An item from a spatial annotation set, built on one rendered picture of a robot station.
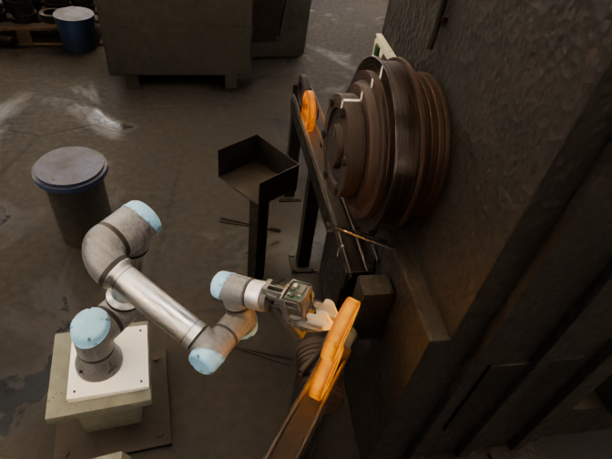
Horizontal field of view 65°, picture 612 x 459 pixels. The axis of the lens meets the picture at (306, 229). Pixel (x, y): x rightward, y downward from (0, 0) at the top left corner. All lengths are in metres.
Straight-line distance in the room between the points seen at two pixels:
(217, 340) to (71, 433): 0.97
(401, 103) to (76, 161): 1.68
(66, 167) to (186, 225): 0.66
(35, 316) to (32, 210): 0.71
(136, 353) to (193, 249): 0.87
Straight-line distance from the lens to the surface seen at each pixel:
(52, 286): 2.52
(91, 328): 1.63
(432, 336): 1.25
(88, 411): 1.78
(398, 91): 1.19
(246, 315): 1.27
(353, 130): 1.20
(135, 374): 1.78
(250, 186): 1.97
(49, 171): 2.44
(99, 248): 1.29
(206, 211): 2.74
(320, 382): 1.25
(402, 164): 1.15
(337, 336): 1.08
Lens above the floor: 1.85
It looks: 44 degrees down
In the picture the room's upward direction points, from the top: 9 degrees clockwise
